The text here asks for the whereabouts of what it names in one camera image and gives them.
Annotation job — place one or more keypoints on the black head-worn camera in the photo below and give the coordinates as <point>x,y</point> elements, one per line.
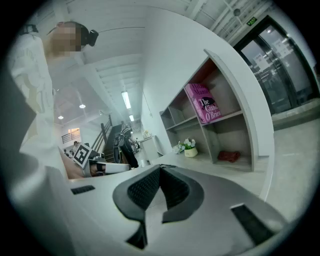
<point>92,37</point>

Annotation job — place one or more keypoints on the white wooden bookshelf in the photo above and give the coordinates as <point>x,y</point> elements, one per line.
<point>235,100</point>

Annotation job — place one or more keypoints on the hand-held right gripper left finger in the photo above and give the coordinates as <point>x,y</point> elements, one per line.
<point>130,200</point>

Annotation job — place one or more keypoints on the round ceiling dome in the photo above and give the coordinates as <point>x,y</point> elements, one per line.
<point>237,12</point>

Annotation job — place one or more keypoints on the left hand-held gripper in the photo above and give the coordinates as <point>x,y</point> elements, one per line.
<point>81,155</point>

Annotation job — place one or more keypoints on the long ceiling tube light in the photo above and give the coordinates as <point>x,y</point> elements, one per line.
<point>126,100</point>

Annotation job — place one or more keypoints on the white counter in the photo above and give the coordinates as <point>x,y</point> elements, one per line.
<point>148,147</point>

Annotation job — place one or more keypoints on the green exit sign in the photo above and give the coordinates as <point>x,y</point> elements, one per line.
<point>252,21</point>

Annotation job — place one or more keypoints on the short ceiling tube light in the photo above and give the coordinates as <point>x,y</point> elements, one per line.
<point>131,117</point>

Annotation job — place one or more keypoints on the dark staircase with railing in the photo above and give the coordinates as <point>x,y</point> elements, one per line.
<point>108,140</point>

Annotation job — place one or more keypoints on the person in white clothes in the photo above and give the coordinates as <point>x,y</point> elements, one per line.
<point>32,82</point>

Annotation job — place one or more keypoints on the pink book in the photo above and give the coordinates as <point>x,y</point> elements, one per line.
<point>205,105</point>

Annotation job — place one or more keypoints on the red cloth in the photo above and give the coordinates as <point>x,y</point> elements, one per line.
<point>228,156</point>

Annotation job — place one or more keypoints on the potted white flowers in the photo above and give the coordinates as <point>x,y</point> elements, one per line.
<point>191,151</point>

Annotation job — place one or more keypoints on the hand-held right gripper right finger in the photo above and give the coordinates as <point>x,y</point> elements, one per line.
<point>192,197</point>

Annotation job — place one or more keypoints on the person's left hand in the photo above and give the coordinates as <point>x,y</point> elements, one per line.
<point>93,170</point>

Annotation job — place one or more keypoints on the black framed glass door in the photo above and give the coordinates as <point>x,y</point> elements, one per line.
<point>280,75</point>

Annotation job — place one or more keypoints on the person's left forearm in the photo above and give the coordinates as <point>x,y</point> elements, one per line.
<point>71,167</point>

